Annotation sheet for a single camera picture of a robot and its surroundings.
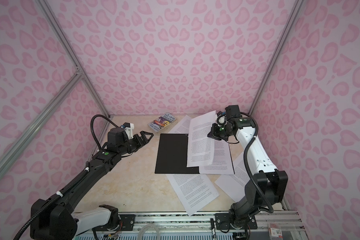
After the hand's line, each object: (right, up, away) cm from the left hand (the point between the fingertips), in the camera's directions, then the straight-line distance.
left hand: (150, 135), depth 79 cm
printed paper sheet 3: (+16, +5, +35) cm, 39 cm away
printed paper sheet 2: (+42, -18, +15) cm, 48 cm away
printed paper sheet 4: (+25, -31, +5) cm, 40 cm away
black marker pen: (+32, -43, -7) cm, 54 cm away
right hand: (+31, +1, 0) cm, 31 cm away
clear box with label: (+60, -44, -9) cm, 75 cm away
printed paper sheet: (+27, -7, +2) cm, 28 cm away
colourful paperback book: (+1, +8, +35) cm, 36 cm away
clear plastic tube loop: (-3, -47, -7) cm, 47 cm away
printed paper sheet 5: (+47, -29, +8) cm, 56 cm away
